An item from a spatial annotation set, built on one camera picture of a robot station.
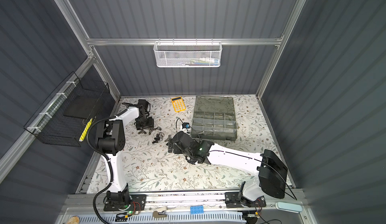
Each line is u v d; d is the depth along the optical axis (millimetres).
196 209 704
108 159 580
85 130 684
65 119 721
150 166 852
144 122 893
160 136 963
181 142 559
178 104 1151
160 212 699
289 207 699
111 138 568
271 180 415
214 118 1027
